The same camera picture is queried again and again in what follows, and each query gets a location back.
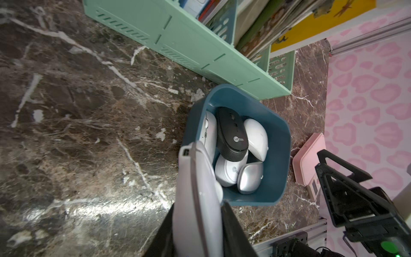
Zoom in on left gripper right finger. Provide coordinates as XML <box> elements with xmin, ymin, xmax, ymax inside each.
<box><xmin>221</xmin><ymin>201</ymin><xmax>258</xmax><ymax>257</ymax></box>

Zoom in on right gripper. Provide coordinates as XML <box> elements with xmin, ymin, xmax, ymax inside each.
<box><xmin>315</xmin><ymin>149</ymin><xmax>411</xmax><ymax>257</ymax></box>

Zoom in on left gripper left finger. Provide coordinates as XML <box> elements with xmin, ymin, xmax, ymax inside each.
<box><xmin>143</xmin><ymin>205</ymin><xmax>175</xmax><ymax>257</ymax></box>

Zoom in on teal storage box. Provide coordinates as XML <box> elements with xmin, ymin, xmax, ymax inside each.
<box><xmin>182</xmin><ymin>84</ymin><xmax>292</xmax><ymax>206</ymax></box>

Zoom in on silver grey mouse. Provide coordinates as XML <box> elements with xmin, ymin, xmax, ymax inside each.
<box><xmin>237</xmin><ymin>162</ymin><xmax>263</xmax><ymax>194</ymax></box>

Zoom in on white rounded mouse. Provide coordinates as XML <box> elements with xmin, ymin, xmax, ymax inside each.
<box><xmin>244</xmin><ymin>118</ymin><xmax>269</xmax><ymax>162</ymax></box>

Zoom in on black mouse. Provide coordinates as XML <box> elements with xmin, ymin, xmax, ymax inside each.
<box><xmin>216</xmin><ymin>107</ymin><xmax>249</xmax><ymax>162</ymax></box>

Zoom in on pink calculator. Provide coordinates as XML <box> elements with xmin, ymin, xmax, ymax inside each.
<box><xmin>306</xmin><ymin>178</ymin><xmax>321</xmax><ymax>202</ymax></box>

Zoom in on pink case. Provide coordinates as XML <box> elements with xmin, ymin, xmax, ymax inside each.
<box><xmin>292</xmin><ymin>133</ymin><xmax>326</xmax><ymax>186</ymax></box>

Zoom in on green file organizer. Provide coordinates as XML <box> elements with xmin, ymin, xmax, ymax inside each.
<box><xmin>83</xmin><ymin>1</ymin><xmax>292</xmax><ymax>100</ymax></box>

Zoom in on picture books stack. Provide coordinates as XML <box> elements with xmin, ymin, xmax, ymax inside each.
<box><xmin>236</xmin><ymin>1</ymin><xmax>325</xmax><ymax>60</ymax></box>

